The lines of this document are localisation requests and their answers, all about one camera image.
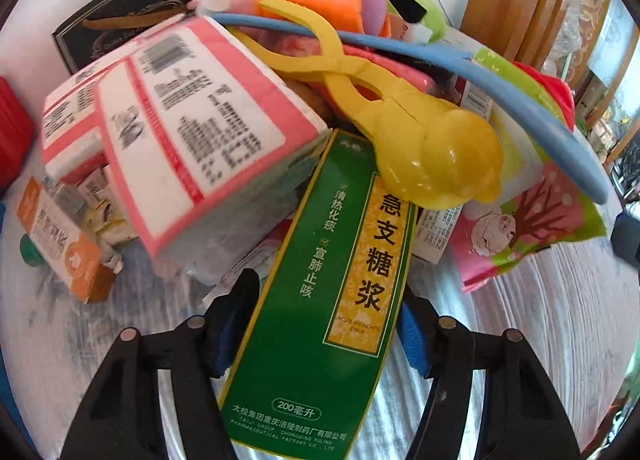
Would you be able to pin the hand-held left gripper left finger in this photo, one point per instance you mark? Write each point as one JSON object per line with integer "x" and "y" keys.
{"x": 227, "y": 340}

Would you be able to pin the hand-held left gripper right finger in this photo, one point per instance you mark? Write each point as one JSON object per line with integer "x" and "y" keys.
{"x": 412, "y": 340}

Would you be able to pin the green medicine box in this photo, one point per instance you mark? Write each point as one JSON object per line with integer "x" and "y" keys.
{"x": 300, "y": 315}

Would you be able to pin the sheep printed pink bag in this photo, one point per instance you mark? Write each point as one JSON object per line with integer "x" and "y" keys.
{"x": 525, "y": 220}

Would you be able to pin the white barcode box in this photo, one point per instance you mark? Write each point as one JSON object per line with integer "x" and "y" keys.
{"x": 437, "y": 232}

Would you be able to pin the pile of toys and boxes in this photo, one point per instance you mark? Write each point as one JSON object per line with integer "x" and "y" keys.
{"x": 525, "y": 340}

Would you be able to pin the small white yellow box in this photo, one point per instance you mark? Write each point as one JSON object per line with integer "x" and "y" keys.
{"x": 107, "y": 230}

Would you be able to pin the red cloth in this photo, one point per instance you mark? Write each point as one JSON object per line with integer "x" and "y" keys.
{"x": 555, "y": 90}

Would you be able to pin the blue plastic hoop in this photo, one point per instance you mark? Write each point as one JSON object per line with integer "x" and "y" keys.
{"x": 530, "y": 100}

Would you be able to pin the yellow duck snowball clip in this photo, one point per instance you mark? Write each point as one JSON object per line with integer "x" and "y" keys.
{"x": 435, "y": 150}

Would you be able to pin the orange white box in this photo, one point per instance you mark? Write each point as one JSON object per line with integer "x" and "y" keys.
{"x": 60, "y": 245}

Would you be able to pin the green bottle cap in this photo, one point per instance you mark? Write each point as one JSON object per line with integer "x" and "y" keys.
{"x": 31, "y": 252}

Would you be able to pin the pink box white label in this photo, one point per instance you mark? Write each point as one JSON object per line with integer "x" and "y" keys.
{"x": 200, "y": 115}

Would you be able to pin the wooden chair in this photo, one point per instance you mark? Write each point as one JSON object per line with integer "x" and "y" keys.
{"x": 515, "y": 0}

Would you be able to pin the red plastic basket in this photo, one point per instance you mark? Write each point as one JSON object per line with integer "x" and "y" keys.
{"x": 12, "y": 135}

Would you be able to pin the green plush toy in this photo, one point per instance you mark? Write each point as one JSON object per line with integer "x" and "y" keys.
{"x": 432, "y": 15}

